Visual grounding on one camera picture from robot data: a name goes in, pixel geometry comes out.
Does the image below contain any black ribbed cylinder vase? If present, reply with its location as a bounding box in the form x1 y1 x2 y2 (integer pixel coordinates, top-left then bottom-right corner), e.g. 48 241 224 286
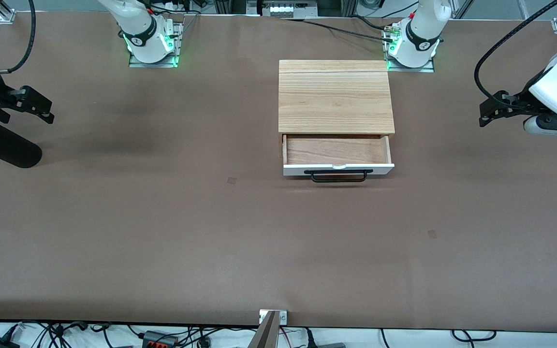
0 125 43 169

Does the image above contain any white power strip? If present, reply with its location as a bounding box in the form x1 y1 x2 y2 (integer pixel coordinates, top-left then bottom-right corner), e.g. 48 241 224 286
258 0 319 18

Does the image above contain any short black table cable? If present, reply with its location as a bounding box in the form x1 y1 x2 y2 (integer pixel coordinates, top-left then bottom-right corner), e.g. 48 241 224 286
351 14 391 31

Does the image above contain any black looped floor cable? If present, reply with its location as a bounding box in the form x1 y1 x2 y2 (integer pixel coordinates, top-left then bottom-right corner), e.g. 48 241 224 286
450 329 498 342

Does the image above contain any aluminium camera post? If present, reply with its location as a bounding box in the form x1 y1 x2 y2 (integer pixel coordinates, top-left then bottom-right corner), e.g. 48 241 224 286
247 311 279 348

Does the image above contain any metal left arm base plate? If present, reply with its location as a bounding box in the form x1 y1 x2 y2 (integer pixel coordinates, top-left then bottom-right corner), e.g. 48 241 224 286
384 27 436 73

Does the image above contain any metal table edge bracket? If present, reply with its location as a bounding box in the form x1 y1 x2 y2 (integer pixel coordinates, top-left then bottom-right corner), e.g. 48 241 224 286
259 309 288 325

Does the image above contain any black right arm hose cable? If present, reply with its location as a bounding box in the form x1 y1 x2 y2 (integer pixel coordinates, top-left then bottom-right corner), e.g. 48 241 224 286
0 0 36 74

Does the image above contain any wooden drawer cabinet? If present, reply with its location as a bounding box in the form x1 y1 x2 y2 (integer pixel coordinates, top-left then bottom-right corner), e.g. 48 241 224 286
278 59 396 137

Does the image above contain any black left arm hose cable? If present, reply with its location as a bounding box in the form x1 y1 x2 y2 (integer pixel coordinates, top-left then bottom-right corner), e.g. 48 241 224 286
474 0 557 108

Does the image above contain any white-fronted wooden drawer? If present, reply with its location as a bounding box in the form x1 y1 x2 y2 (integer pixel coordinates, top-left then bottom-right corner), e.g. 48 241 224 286
281 134 396 176

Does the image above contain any black orange connector box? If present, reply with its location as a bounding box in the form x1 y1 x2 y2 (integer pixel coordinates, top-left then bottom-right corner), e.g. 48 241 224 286
142 331 179 348

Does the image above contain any black metal drawer handle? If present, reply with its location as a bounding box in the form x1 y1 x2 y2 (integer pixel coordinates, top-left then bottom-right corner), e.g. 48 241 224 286
303 169 374 183

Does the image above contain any long black table cable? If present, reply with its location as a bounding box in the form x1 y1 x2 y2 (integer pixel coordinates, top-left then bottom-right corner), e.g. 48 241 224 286
282 18 396 42

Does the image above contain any black arm hose cable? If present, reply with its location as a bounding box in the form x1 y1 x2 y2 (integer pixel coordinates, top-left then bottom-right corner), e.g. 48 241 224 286
0 0 36 74
474 0 557 108

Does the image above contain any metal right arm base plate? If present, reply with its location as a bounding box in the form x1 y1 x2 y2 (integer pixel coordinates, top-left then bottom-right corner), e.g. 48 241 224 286
128 21 183 69

